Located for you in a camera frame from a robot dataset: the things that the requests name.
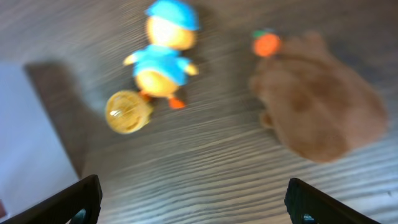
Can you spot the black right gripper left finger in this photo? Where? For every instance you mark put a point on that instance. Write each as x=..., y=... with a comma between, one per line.
x=80, y=203

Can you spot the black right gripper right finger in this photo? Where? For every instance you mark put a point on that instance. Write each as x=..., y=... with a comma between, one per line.
x=306, y=204

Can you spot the yellow duck toy blue hat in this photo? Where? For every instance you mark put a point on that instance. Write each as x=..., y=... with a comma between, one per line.
x=160, y=69

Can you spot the white cardboard box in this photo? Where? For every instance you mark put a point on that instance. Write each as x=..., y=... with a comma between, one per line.
x=34, y=164

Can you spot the brown plush capybara toy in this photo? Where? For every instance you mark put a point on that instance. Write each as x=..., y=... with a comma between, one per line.
x=318, y=107

